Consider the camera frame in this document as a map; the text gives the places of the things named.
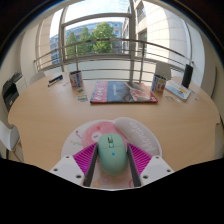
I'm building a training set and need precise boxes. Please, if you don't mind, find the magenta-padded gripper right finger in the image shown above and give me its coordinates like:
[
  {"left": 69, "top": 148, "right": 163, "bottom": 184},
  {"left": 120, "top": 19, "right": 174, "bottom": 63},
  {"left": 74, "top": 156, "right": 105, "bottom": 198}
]
[{"left": 125, "top": 142, "right": 175, "bottom": 188}]

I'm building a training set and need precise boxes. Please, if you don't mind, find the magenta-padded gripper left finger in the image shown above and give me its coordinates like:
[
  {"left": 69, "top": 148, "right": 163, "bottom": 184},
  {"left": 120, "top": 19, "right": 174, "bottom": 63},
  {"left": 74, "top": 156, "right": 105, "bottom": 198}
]
[{"left": 49, "top": 142, "right": 100, "bottom": 188}]

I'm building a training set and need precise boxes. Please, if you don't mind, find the mint green computer mouse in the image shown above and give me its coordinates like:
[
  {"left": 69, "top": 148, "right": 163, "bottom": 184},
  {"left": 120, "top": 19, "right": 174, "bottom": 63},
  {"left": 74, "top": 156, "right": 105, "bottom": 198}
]
[{"left": 97, "top": 133, "right": 129, "bottom": 177}]

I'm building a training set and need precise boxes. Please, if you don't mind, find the white pink mouse pad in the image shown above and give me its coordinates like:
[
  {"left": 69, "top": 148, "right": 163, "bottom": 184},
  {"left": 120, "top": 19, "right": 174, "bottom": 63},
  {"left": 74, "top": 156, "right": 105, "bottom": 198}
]
[{"left": 60, "top": 116, "right": 163, "bottom": 190}]

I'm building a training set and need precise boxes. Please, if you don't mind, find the white chair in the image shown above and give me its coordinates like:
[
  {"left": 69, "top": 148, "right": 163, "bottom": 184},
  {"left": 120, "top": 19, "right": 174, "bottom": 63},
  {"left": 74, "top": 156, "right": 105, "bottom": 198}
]
[
  {"left": 0, "top": 119, "right": 21, "bottom": 152},
  {"left": 154, "top": 61, "right": 173, "bottom": 81}
]

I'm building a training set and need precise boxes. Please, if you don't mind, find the white notebook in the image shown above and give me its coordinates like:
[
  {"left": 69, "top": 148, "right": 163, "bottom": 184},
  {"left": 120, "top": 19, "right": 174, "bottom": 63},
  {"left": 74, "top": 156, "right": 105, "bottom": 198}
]
[{"left": 165, "top": 79, "right": 192, "bottom": 102}]

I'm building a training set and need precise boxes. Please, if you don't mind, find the colourful magazine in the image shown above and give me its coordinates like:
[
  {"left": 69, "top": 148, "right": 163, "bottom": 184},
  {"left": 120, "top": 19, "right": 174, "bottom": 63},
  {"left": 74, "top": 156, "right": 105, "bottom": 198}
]
[{"left": 89, "top": 80, "right": 159, "bottom": 104}]

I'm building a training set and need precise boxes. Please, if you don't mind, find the printed white mug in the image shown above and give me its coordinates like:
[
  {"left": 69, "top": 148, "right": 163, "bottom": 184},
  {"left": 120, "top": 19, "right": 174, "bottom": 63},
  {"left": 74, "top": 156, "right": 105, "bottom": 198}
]
[{"left": 151, "top": 73, "right": 167, "bottom": 94}]

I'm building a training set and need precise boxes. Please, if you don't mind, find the dark stapler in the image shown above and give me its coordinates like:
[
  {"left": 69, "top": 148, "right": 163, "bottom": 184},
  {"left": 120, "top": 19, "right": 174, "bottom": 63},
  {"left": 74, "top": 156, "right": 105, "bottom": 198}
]
[{"left": 47, "top": 74, "right": 64, "bottom": 88}]

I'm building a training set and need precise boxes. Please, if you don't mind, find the black white printer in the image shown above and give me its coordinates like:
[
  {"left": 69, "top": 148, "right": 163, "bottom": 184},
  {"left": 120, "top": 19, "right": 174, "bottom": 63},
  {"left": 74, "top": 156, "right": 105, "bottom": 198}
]
[{"left": 1, "top": 72, "right": 28, "bottom": 113}]

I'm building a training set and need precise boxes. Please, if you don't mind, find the black upright device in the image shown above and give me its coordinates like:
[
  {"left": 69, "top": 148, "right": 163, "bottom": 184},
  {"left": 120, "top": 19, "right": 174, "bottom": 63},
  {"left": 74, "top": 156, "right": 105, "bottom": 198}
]
[{"left": 181, "top": 63, "right": 194, "bottom": 89}]

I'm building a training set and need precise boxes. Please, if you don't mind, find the metal balcony railing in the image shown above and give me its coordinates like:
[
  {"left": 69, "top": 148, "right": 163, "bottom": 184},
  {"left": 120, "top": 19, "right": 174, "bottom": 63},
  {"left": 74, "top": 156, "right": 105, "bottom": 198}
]
[{"left": 33, "top": 37, "right": 194, "bottom": 83}]

